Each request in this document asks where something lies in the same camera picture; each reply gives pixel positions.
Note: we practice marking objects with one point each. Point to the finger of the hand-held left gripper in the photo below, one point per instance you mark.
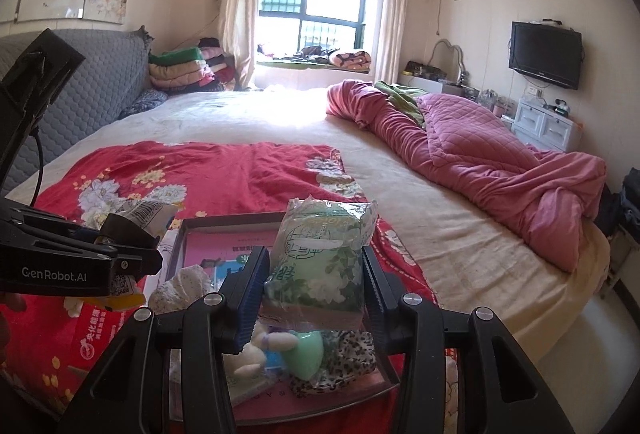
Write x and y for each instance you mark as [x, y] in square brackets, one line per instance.
[75, 226]
[75, 249]

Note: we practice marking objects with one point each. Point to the small green tissue pack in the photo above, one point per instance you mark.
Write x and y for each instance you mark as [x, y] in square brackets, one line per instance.
[320, 254]

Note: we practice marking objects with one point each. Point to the dark patterned pillow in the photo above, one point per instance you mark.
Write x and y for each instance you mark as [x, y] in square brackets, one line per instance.
[147, 102]

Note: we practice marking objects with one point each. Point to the green cloth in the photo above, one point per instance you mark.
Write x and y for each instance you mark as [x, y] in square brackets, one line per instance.
[400, 102]

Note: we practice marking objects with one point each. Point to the white floral scrunchie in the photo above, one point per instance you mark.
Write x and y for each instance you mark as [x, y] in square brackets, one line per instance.
[182, 289]

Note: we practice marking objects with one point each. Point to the folded patterned blanket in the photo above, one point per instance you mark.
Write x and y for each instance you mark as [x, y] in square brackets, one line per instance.
[352, 59]

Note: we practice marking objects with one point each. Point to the cream plush bunny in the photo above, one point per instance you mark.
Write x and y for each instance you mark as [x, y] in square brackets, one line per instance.
[250, 356]

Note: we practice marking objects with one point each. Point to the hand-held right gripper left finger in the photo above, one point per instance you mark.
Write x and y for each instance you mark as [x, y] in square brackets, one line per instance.
[250, 299]

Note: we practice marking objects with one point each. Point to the cream curtain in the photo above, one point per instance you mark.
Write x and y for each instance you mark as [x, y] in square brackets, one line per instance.
[242, 4]
[397, 14]

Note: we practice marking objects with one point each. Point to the pink book box tray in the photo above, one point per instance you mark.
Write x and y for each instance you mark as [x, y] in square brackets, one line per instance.
[225, 220]

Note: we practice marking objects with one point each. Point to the dark bag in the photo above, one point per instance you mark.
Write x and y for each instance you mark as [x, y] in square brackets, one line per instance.
[425, 70]

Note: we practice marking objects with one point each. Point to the green egg-shaped sponge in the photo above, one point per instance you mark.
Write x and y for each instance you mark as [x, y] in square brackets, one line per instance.
[305, 356]

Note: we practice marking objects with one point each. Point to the red tissue pack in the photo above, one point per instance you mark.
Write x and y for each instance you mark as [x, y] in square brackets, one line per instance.
[60, 344]

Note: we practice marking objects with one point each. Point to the yellow snack packet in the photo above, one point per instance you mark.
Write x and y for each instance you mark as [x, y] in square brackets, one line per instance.
[145, 214]

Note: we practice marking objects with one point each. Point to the bed with cream sheet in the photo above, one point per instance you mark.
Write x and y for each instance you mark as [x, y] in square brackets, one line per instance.
[300, 114]

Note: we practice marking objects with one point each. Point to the black wall television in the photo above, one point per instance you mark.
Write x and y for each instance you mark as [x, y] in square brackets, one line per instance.
[545, 54]

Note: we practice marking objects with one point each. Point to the dark clothes pile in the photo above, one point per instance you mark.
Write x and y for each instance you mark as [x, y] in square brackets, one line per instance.
[312, 53]

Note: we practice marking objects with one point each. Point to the grey quilted headboard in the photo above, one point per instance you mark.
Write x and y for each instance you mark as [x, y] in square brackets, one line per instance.
[100, 74]

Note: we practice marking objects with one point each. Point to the person's left hand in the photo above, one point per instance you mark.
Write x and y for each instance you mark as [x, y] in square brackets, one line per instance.
[12, 303]

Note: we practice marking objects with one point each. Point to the leopard print scrunchie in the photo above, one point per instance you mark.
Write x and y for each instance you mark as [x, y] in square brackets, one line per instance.
[345, 359]

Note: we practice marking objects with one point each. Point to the pink quilt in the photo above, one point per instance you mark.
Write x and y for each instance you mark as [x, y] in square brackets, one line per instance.
[475, 154]

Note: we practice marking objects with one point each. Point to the red floral blanket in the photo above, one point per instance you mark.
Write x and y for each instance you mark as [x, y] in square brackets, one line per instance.
[225, 169]

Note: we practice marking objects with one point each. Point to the stack of folded clothes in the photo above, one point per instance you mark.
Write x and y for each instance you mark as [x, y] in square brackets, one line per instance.
[185, 69]

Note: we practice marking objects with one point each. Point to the heart-shaped vanity mirror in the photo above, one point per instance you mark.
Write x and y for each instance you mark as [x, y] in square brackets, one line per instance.
[462, 64]

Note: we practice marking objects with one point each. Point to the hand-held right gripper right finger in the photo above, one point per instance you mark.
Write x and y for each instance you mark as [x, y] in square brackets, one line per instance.
[377, 294]

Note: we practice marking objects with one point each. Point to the white drawer cabinet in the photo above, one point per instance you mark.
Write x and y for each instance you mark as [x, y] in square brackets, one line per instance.
[545, 127]

